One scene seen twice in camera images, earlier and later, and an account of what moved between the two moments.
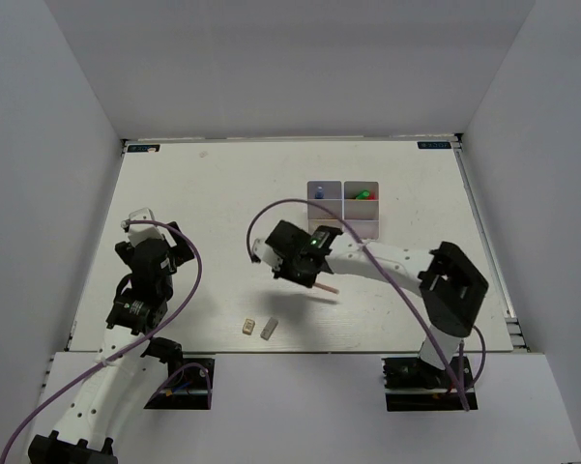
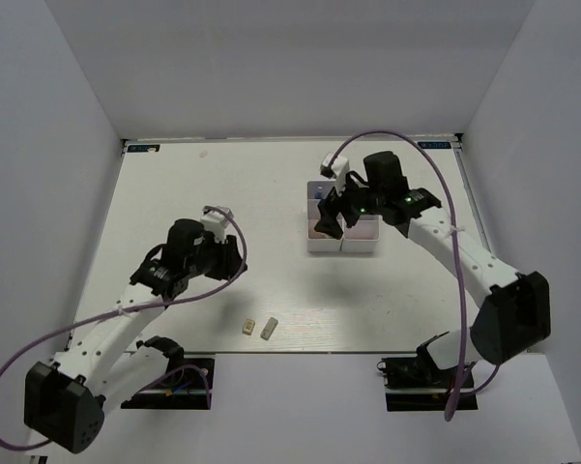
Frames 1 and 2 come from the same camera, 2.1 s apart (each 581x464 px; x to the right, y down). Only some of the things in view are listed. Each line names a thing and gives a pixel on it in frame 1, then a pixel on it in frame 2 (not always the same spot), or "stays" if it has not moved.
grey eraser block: [269, 329] stays
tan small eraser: [248, 326] stays
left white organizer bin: [328, 193] stays
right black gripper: [283, 273] → [333, 206]
